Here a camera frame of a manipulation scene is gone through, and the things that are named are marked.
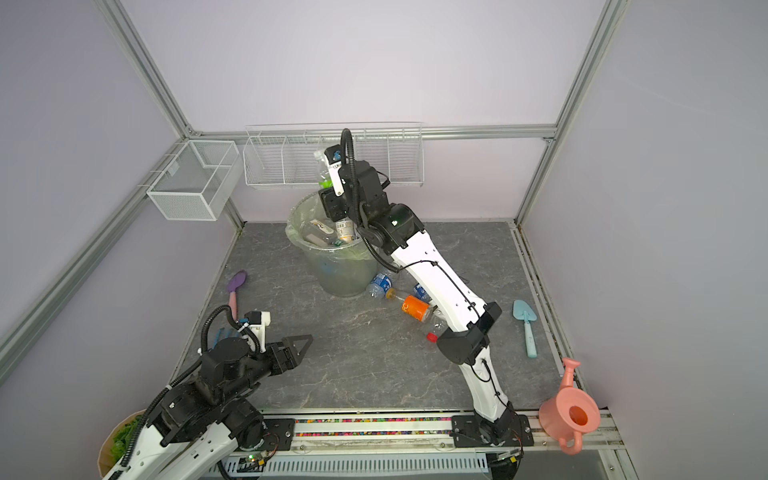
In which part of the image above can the pink watering can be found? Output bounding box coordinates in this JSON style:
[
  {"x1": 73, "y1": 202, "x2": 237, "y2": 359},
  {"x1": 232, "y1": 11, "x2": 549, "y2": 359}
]
[{"x1": 538, "y1": 358, "x2": 601, "y2": 455}]

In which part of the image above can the potted green plant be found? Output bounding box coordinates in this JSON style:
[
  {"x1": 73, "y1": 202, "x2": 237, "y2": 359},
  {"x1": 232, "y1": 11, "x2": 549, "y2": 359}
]
[{"x1": 97, "y1": 411, "x2": 144, "y2": 478}]

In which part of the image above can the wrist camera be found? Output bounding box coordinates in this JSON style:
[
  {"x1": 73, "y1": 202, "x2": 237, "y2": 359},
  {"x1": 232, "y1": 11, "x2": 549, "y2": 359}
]
[
  {"x1": 237, "y1": 310, "x2": 271, "y2": 353},
  {"x1": 324, "y1": 144, "x2": 345, "y2": 196}
]

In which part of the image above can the clear square bottle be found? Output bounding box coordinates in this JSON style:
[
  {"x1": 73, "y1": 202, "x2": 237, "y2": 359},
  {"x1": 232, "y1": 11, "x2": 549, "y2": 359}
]
[{"x1": 309, "y1": 219, "x2": 336, "y2": 237}]

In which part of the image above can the green label bottle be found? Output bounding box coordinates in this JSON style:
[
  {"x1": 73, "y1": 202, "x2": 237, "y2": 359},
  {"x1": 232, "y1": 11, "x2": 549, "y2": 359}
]
[{"x1": 314, "y1": 150, "x2": 335, "y2": 189}]

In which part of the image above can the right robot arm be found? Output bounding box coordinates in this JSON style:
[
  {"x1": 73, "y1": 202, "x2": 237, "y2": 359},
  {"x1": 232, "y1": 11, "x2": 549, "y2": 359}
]
[{"x1": 320, "y1": 159, "x2": 532, "y2": 448}]

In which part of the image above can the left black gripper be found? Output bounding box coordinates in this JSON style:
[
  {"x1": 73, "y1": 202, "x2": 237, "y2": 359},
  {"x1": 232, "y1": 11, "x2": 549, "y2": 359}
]
[{"x1": 220, "y1": 334, "x2": 313, "y2": 404}]

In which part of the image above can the red label bottle red cap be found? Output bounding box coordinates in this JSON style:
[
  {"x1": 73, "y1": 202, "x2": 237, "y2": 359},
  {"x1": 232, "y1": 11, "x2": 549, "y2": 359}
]
[{"x1": 426, "y1": 320, "x2": 449, "y2": 343}]

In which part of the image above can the light blue trowel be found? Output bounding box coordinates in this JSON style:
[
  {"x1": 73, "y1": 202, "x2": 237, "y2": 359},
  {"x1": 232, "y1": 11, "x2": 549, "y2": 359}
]
[{"x1": 512, "y1": 299, "x2": 538, "y2": 358}]

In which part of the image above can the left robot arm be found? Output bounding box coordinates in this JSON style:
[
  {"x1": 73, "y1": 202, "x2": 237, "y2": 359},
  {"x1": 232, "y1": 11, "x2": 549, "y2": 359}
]
[{"x1": 106, "y1": 335, "x2": 313, "y2": 479}]

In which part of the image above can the orange label juice bottle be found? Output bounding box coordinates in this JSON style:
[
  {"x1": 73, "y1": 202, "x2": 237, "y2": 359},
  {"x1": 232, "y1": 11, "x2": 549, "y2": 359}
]
[{"x1": 385, "y1": 289, "x2": 433, "y2": 322}]

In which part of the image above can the blue label bottle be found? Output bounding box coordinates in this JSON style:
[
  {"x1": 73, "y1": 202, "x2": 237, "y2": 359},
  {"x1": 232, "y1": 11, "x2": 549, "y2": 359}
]
[
  {"x1": 413, "y1": 283, "x2": 431, "y2": 304},
  {"x1": 366, "y1": 273, "x2": 392, "y2": 299}
]

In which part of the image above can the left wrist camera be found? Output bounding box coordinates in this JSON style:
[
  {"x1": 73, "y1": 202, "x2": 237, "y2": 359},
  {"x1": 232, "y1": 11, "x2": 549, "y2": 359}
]
[{"x1": 237, "y1": 310, "x2": 271, "y2": 353}]

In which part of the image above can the long white wire shelf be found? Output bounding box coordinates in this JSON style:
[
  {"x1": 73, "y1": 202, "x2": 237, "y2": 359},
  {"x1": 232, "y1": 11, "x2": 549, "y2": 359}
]
[{"x1": 242, "y1": 122, "x2": 425, "y2": 188}]

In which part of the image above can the small white mesh basket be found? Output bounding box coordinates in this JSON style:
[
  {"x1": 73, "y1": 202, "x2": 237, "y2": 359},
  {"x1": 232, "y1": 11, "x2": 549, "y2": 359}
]
[{"x1": 147, "y1": 140, "x2": 244, "y2": 221}]

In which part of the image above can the purple pink brush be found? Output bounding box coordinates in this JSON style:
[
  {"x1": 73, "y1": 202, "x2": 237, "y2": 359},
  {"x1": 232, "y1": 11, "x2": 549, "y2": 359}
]
[{"x1": 227, "y1": 270, "x2": 247, "y2": 320}]

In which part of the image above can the green mesh trash bin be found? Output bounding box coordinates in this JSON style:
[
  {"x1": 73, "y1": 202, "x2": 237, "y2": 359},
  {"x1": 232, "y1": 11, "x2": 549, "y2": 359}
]
[{"x1": 285, "y1": 192, "x2": 378, "y2": 297}]

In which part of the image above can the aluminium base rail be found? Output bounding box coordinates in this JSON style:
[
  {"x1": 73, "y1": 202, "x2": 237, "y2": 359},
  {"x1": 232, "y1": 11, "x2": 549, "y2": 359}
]
[{"x1": 257, "y1": 409, "x2": 625, "y2": 457}]

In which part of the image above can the blue yellow garden fork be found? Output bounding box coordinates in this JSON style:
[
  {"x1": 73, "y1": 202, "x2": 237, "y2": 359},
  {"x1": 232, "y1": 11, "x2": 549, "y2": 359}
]
[{"x1": 213, "y1": 327, "x2": 237, "y2": 346}]

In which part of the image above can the white label milky bottle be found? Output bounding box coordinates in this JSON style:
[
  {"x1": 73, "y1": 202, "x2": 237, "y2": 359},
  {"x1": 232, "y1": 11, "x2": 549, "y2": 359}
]
[{"x1": 335, "y1": 218, "x2": 356, "y2": 243}]

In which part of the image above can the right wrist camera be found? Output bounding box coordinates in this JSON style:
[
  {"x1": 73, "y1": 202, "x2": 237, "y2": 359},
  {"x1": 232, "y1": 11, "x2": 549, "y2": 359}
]
[{"x1": 324, "y1": 144, "x2": 345, "y2": 196}]

